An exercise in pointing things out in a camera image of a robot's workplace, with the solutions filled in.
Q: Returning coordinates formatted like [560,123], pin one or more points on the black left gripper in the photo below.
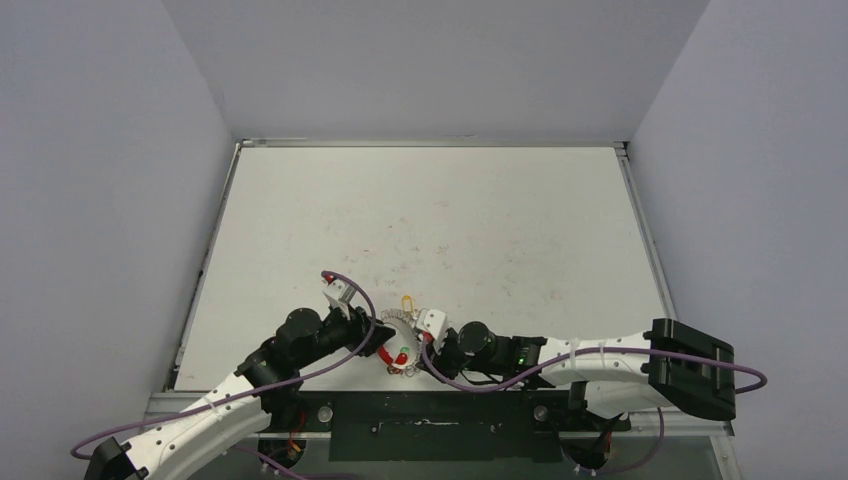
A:
[358,326]

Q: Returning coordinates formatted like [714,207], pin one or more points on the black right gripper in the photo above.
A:
[438,342]

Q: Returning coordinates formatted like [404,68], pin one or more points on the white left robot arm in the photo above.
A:
[262,389]

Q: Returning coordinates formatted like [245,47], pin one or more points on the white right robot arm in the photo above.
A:
[669,365]

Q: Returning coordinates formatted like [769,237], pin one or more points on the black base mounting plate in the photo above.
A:
[437,426]

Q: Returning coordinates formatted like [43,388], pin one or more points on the yellow key tag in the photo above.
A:
[407,305]

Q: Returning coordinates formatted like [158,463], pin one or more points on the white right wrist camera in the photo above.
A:
[433,322]

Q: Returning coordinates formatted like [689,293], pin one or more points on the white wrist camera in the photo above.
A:
[339,294]
[433,322]

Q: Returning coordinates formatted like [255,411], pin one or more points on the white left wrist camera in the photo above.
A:
[339,294]

